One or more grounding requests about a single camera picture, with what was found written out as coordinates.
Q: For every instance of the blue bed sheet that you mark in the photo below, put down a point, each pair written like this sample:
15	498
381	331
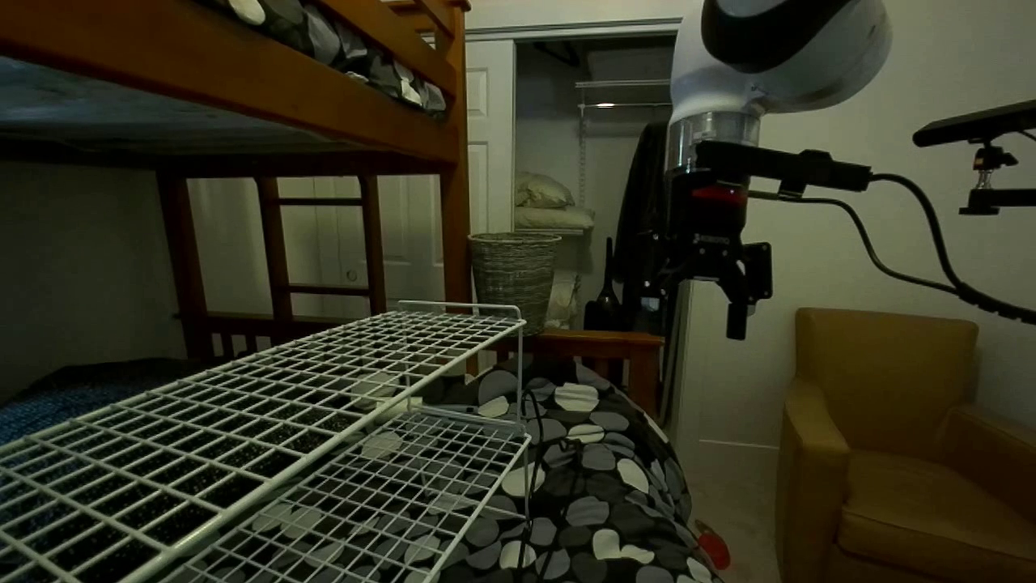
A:
75	390

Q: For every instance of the black grey spotted duvet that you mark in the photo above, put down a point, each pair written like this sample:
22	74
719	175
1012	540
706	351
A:
602	488

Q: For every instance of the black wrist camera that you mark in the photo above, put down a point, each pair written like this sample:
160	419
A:
777	164

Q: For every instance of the grey wicker laundry basket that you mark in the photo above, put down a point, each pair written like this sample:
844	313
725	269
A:
515	277

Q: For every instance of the white closet shelf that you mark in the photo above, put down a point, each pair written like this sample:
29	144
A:
621	92

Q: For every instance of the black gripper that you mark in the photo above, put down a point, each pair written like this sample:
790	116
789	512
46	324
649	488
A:
706	243

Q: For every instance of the folded white bedding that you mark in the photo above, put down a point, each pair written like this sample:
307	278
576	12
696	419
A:
545	205

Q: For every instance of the spotted duvet on bunk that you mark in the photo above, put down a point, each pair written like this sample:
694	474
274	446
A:
358	48

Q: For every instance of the black hanging garment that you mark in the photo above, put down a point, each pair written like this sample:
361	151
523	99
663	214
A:
643	214

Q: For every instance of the red fabric piece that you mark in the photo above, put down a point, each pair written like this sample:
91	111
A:
712	549

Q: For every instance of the black coat hanger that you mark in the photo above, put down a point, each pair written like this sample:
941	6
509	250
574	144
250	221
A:
536	432

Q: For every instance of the white closet door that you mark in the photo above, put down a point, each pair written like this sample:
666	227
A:
491	141

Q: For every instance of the wooden bunk bed frame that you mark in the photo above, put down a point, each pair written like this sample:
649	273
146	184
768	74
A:
358	109

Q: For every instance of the mustard yellow armchair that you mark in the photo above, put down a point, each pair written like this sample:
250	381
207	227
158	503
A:
909	474

